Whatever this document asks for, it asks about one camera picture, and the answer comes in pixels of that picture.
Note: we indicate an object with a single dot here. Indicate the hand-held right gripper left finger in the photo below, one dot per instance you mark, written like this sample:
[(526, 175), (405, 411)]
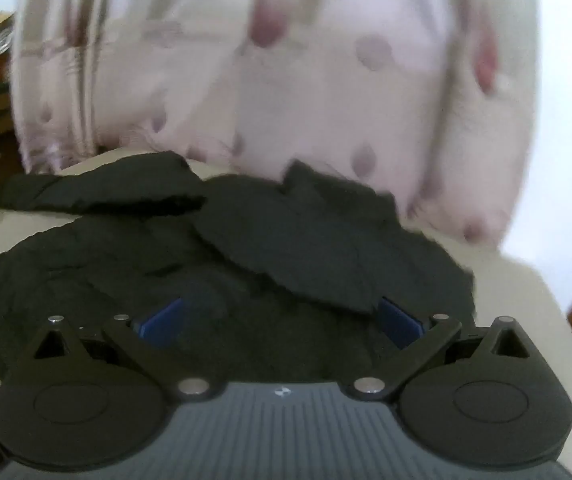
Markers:
[(158, 329)]

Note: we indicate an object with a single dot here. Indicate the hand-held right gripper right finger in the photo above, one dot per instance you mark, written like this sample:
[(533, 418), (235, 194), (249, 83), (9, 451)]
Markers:
[(399, 329)]

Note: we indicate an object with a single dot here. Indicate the dark green garment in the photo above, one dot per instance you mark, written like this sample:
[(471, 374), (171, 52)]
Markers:
[(276, 255)]

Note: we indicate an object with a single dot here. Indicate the cream bed sheet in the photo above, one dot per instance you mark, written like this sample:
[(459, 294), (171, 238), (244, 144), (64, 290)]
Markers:
[(511, 285)]

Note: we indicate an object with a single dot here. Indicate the white floral quilt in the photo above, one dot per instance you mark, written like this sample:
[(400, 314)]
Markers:
[(266, 70)]

